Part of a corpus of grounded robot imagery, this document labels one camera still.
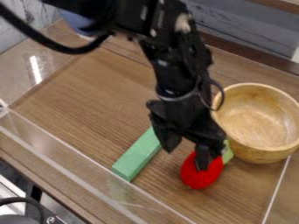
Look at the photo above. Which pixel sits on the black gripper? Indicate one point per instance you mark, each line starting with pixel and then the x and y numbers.
pixel 186 119

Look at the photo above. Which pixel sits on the red toy radish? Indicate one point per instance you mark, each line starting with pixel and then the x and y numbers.
pixel 201 179

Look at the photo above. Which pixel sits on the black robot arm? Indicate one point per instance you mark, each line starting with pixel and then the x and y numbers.
pixel 163 27

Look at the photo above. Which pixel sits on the green rectangular block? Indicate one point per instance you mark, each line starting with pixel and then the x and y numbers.
pixel 138 155

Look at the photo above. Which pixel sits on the wooden bowl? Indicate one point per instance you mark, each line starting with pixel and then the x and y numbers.
pixel 260 117

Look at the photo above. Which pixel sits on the clear acrylic tray wall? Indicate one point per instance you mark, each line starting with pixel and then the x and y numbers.
pixel 85 186

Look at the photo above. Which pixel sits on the black metal table bracket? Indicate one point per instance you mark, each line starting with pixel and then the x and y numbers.
pixel 37 210

